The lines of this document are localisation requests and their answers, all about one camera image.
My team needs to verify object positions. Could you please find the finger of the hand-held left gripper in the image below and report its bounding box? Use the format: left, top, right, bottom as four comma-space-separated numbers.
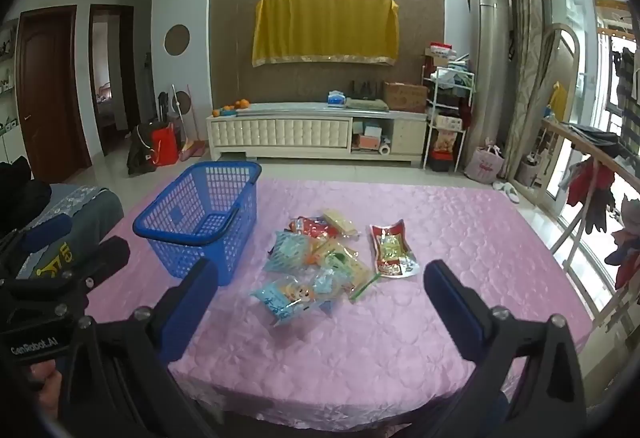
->
9, 214, 74, 255
75, 235, 132, 290

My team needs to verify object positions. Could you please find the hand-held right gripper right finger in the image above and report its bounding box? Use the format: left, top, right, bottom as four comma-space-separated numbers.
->
415, 260, 589, 438

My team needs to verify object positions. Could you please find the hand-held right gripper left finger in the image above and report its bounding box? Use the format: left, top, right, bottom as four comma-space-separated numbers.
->
65, 257, 219, 438

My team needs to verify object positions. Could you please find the red and white sachet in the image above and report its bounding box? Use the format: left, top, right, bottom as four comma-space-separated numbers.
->
369, 219, 421, 279

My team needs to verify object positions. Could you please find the blue plastic basket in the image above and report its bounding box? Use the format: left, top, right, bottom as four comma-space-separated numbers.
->
133, 161, 263, 287

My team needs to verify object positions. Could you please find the pile of mixed snack packets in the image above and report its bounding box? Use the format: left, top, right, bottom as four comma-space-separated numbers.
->
250, 213, 375, 326

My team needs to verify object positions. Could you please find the clear cracker packet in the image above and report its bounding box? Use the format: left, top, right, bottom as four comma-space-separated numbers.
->
322, 210, 361, 239

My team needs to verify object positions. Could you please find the person's left hand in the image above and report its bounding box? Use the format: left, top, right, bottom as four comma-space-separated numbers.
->
29, 360, 65, 425

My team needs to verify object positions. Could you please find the grey sofa with lace cover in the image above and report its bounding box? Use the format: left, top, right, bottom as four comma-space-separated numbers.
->
14, 183, 125, 280

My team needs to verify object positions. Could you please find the dark cloth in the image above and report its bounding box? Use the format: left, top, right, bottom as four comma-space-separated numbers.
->
0, 156, 52, 239

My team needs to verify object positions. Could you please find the pink quilted cloth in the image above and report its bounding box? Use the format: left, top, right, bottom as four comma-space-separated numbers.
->
82, 175, 593, 438

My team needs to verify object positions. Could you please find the black bag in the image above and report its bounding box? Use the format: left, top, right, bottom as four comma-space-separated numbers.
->
126, 122, 157, 177

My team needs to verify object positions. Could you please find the red paper bag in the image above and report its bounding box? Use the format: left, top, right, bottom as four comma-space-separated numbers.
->
149, 123, 179, 167

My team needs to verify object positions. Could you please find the pair of white slippers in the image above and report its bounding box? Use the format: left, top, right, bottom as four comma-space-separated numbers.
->
492, 181, 521, 204

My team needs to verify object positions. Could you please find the dark wooden door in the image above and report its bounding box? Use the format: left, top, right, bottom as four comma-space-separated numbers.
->
16, 5, 92, 185

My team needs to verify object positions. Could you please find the broom with pink bristles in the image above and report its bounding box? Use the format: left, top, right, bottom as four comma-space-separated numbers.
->
170, 84, 206, 162

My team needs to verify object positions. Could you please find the pink tote bag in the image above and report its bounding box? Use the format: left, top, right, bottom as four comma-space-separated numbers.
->
465, 145, 506, 184

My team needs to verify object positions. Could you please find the small grey bin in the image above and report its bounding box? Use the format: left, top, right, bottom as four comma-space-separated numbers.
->
516, 157, 544, 189

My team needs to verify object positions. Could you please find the red hanging garment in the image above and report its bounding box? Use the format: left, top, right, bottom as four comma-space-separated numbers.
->
566, 158, 617, 235

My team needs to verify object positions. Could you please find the wooden clothes drying rack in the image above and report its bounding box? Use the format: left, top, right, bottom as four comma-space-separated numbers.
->
540, 117, 640, 334

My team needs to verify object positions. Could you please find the white metal shelf rack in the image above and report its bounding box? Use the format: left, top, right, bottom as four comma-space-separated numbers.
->
422, 65, 474, 172

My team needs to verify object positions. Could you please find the group of oranges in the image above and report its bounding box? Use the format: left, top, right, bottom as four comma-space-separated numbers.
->
212, 98, 251, 117

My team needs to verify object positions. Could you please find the white tufted cabinet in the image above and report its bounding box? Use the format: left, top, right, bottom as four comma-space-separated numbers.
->
206, 102, 429, 165

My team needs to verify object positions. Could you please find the brown cardboard box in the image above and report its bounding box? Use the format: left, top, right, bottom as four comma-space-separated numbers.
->
383, 82, 430, 114

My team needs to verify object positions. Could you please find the green folded cushion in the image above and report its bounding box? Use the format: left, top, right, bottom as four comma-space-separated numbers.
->
346, 97, 390, 112

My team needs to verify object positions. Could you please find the silver standing air conditioner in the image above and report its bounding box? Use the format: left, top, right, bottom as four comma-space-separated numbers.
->
469, 0, 513, 175

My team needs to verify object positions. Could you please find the beige patterned curtain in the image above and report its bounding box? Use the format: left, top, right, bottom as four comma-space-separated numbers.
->
499, 0, 545, 185

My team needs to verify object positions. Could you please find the yellow cloth cover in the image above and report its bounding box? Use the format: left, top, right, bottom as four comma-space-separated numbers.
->
252, 0, 400, 68

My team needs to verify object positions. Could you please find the round brown wall disc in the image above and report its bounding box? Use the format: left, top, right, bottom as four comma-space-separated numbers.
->
164, 23, 191, 57

